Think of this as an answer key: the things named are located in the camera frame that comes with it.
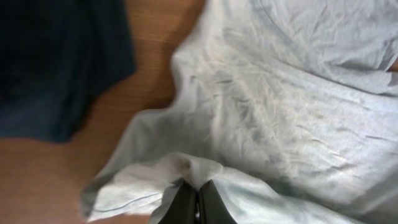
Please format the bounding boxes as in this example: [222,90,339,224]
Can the light blue t-shirt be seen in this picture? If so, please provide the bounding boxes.
[81,0,397,223]

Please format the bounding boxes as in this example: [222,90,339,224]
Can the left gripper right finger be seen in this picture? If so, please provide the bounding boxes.
[198,180,236,224]

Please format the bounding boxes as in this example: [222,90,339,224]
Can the navy blue folded garment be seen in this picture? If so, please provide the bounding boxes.
[1,0,136,142]

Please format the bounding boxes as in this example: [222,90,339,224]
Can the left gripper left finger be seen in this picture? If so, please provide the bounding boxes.
[159,181,197,224]

